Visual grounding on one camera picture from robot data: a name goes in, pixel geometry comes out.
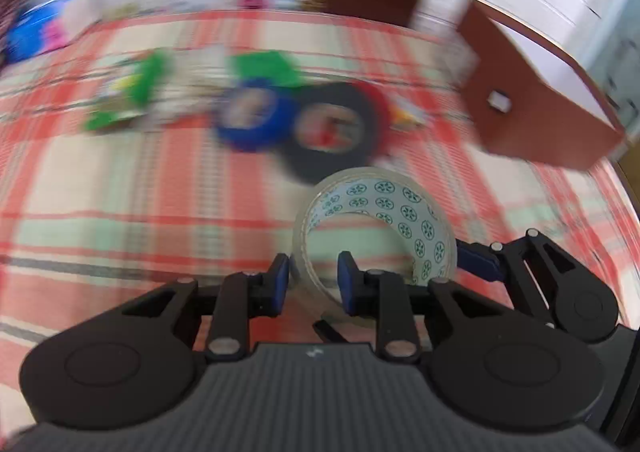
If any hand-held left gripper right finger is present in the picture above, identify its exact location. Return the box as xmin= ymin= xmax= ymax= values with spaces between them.
xmin=337 ymin=252 xmax=506 ymax=364

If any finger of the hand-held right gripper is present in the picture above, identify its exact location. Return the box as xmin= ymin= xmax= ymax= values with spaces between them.
xmin=456 ymin=229 xmax=583 ymax=329

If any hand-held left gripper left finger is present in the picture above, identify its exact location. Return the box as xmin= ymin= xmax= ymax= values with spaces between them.
xmin=122 ymin=253 xmax=291 ymax=363

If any clear tape roll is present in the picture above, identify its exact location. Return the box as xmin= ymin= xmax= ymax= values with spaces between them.
xmin=291 ymin=166 xmax=458 ymax=328

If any brown wooden drawer box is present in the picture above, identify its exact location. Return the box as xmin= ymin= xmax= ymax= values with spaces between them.
xmin=459 ymin=2 xmax=629 ymax=172

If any green snack packet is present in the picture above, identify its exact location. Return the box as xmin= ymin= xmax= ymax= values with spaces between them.
xmin=84 ymin=52 xmax=173 ymax=134

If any blue tape roll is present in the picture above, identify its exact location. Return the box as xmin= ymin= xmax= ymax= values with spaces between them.
xmin=212 ymin=77 xmax=301 ymax=154

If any small orange yellow packet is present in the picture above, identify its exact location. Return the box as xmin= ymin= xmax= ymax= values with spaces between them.
xmin=389 ymin=99 xmax=427 ymax=129

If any red plaid blanket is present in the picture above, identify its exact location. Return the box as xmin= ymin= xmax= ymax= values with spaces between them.
xmin=0 ymin=12 xmax=640 ymax=435

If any black tape roll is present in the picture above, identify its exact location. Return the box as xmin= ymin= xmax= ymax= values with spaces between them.
xmin=282 ymin=82 xmax=387 ymax=185

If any red tape roll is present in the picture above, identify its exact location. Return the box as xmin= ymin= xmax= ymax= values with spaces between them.
xmin=350 ymin=79 xmax=392 ymax=133

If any white crumpled packet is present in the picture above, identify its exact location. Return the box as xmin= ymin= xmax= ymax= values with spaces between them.
xmin=150 ymin=49 xmax=228 ymax=125

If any green plastic piece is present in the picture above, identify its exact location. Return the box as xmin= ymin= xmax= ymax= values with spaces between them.
xmin=230 ymin=51 xmax=303 ymax=89

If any blue plastic bag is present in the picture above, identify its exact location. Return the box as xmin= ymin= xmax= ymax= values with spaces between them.
xmin=4 ymin=0 xmax=92 ymax=64

